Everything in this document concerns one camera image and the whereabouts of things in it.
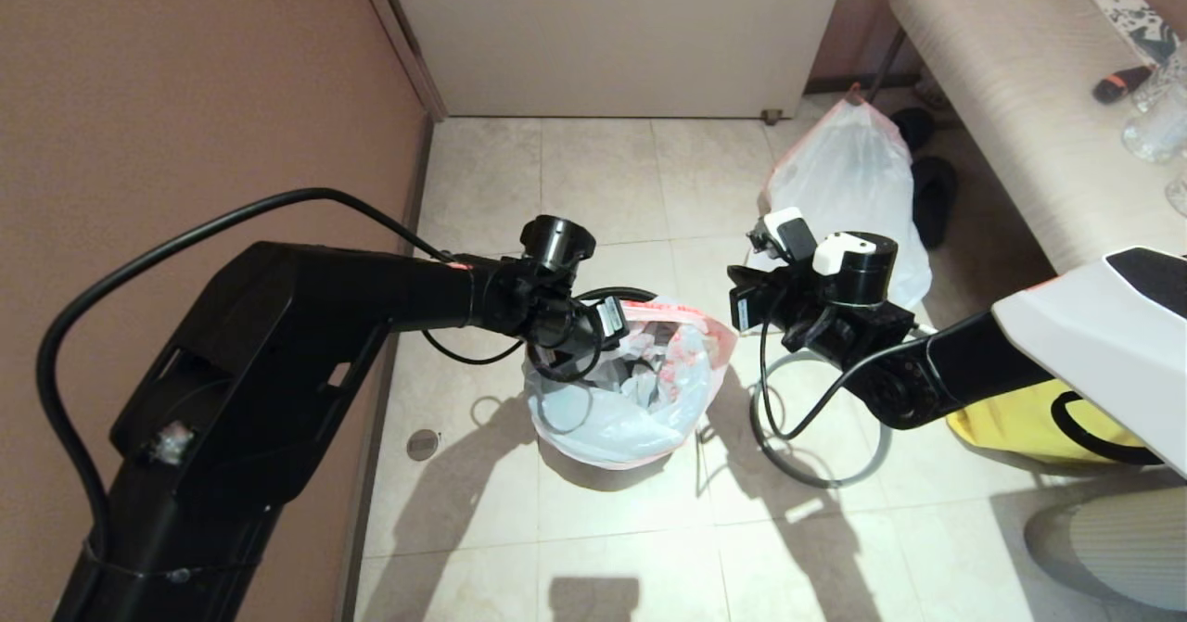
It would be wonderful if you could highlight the translucent white trash bag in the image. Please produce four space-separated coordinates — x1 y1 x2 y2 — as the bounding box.
522 298 738 471

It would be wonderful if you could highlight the used translucent orange-drawstring trash bag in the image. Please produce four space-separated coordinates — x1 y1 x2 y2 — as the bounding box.
760 94 933 310

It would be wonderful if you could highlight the grey bin rim ring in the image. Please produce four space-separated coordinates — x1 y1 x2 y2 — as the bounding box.
749 349 891 490

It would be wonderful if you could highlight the black trash bin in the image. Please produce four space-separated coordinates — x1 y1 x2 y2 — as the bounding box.
573 286 661 306

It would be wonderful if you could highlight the yellow bag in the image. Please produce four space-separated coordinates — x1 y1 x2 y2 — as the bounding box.
948 379 1153 465

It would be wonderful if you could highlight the black slipper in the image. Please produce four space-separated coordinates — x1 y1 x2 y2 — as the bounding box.
913 157 959 250
895 108 936 151

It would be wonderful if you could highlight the white door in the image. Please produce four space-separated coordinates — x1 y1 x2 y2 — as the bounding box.
378 0 854 121

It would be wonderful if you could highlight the beige bench with metal legs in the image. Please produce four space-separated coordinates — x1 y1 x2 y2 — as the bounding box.
876 0 1187 275

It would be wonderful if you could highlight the grey ribbed rounded object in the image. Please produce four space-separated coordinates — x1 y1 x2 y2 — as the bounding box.
1023 490 1187 616

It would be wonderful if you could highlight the black and orange remote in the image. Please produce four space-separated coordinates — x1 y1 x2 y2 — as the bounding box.
1093 65 1155 106

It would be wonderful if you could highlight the black and white brochure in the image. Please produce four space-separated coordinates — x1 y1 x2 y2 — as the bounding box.
1091 0 1187 69

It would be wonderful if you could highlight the small silver wrist camera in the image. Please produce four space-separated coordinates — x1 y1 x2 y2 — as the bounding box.
593 296 632 337
730 286 771 332

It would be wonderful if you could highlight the black braided cable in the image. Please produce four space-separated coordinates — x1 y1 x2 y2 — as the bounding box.
522 299 606 384

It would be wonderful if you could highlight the thin black wrist camera cable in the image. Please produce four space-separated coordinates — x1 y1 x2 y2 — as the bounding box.
759 298 933 441

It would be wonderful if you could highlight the thick black arm cable loop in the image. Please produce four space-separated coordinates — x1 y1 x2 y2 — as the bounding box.
1051 392 1166 466

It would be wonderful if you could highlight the beige door frame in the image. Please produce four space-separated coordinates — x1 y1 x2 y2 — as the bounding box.
351 0 452 123

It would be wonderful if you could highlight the black cable with plug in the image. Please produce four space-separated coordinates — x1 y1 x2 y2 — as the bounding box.
37 187 525 558

